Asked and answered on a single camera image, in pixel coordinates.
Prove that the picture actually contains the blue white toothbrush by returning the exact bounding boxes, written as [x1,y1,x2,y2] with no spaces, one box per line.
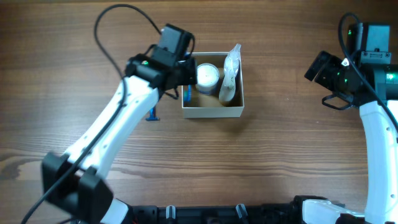
[183,85,192,103]

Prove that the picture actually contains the white cotton swab tub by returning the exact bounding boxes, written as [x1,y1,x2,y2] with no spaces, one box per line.
[196,63,220,95]

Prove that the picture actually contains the white amber tube bottle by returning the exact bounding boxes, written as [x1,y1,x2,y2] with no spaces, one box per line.
[219,57,239,106]

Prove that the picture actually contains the blue disposable razor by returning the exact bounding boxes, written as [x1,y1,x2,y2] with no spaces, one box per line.
[146,107,160,121]

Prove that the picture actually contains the dark blue spray bottle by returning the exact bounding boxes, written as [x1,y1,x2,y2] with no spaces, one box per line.
[228,43,243,100]

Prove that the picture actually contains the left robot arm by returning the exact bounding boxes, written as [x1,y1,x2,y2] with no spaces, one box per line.
[41,24,197,223]

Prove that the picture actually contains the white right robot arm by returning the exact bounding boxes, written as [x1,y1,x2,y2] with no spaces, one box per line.
[305,22,397,223]

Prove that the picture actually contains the white cardboard box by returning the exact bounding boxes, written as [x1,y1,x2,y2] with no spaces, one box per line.
[180,52,245,118]

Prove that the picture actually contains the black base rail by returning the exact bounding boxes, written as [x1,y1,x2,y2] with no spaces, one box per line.
[130,203,346,224]

